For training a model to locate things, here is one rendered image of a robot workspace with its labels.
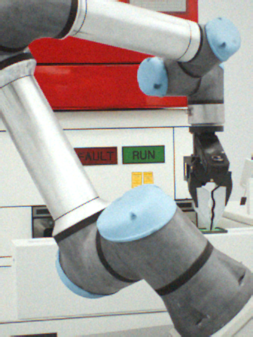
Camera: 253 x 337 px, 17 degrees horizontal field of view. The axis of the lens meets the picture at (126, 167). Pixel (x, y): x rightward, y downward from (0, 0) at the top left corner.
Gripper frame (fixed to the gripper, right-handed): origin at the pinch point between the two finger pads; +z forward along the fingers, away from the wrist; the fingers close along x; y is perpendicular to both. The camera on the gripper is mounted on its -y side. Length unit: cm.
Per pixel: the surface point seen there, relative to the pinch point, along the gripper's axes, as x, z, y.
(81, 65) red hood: 16, -36, 55
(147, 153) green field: -2, -13, 58
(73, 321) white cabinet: 29.3, 16.8, -3.9
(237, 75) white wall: -82, -41, 207
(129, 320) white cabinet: 18.4, 17.3, -3.9
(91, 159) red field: 14, -12, 58
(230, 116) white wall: -78, -23, 207
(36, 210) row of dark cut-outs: 28, 1, 59
